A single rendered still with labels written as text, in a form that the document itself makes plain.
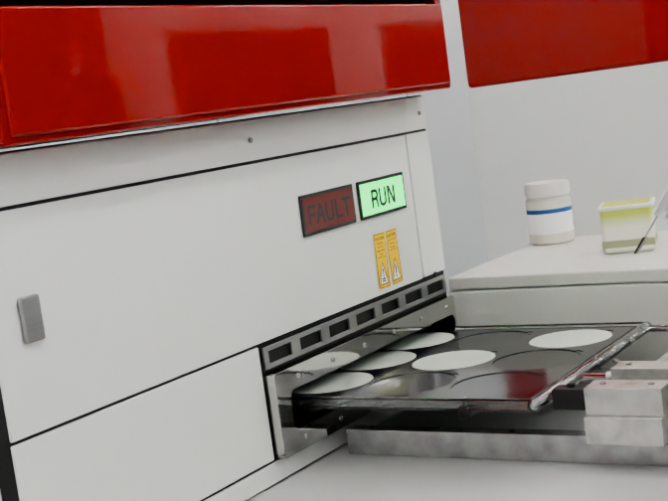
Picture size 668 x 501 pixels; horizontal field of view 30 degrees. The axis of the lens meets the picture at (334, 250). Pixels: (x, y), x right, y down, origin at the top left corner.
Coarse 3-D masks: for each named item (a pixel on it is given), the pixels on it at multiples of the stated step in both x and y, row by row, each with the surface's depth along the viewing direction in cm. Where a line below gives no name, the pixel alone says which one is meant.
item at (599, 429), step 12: (660, 360) 144; (588, 420) 124; (600, 420) 124; (612, 420) 123; (624, 420) 122; (636, 420) 122; (648, 420) 121; (660, 420) 120; (588, 432) 125; (600, 432) 124; (612, 432) 123; (624, 432) 123; (636, 432) 122; (648, 432) 121; (660, 432) 121; (612, 444) 124; (624, 444) 123; (636, 444) 122; (648, 444) 122; (660, 444) 121
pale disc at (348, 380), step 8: (328, 376) 151; (336, 376) 150; (344, 376) 150; (352, 376) 149; (360, 376) 148; (368, 376) 148; (304, 384) 148; (312, 384) 148; (320, 384) 147; (328, 384) 147; (336, 384) 146; (344, 384) 145; (352, 384) 145; (360, 384) 144; (296, 392) 145; (304, 392) 144; (312, 392) 144; (320, 392) 143; (328, 392) 142
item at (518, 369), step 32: (416, 352) 158; (512, 352) 150; (544, 352) 148; (576, 352) 146; (384, 384) 143; (416, 384) 141; (448, 384) 138; (480, 384) 137; (512, 384) 135; (544, 384) 132
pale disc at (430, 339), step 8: (408, 336) 169; (416, 336) 168; (424, 336) 167; (432, 336) 167; (440, 336) 166; (448, 336) 165; (392, 344) 165; (400, 344) 164; (408, 344) 164; (416, 344) 163; (424, 344) 162; (432, 344) 161
